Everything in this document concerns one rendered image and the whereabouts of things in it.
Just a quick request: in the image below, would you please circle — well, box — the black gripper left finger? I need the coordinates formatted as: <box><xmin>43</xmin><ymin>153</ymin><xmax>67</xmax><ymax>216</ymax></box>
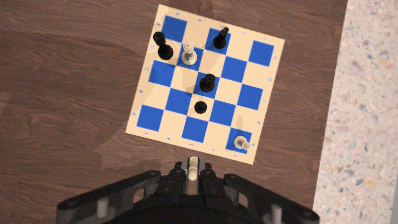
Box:
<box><xmin>56</xmin><ymin>157</ymin><xmax>190</xmax><ymax>224</ymax></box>

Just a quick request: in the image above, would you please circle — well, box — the white pawn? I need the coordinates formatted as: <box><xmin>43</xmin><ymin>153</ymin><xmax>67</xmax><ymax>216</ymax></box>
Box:
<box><xmin>188</xmin><ymin>156</ymin><xmax>198</xmax><ymax>181</ymax></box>

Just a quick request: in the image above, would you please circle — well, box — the white chess piece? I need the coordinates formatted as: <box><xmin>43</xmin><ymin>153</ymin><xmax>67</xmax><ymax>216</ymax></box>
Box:
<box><xmin>234</xmin><ymin>136</ymin><xmax>251</xmax><ymax>150</ymax></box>
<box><xmin>182</xmin><ymin>40</ymin><xmax>197</xmax><ymax>65</ymax></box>

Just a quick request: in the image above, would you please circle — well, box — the blue and cream chessboard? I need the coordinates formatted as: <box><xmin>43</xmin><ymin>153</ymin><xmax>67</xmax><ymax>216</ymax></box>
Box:
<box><xmin>125</xmin><ymin>5</ymin><xmax>285</xmax><ymax>165</ymax></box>

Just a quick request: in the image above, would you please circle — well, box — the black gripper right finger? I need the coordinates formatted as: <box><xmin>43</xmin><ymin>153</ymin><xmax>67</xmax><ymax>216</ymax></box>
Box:
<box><xmin>196</xmin><ymin>158</ymin><xmax>320</xmax><ymax>224</ymax></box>

